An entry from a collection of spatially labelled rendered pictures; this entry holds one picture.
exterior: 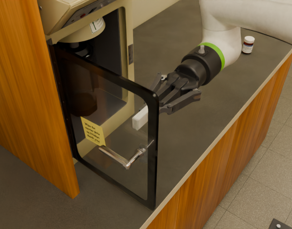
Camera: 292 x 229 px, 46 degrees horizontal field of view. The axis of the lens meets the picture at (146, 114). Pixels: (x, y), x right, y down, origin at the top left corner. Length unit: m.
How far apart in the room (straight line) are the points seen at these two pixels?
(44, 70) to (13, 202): 0.48
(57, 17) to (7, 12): 0.09
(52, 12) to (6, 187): 0.58
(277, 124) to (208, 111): 1.49
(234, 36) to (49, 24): 0.46
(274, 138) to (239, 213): 0.72
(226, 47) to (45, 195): 0.66
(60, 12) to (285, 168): 2.00
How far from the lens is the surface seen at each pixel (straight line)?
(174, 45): 1.64
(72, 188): 1.00
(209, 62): 0.86
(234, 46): 0.95
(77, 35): 0.94
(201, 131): 1.20
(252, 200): 2.23
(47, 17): 0.76
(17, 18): 0.69
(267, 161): 2.45
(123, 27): 1.07
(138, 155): 0.77
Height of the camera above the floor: 1.79
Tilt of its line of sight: 43 degrees down
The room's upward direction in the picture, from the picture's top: straight up
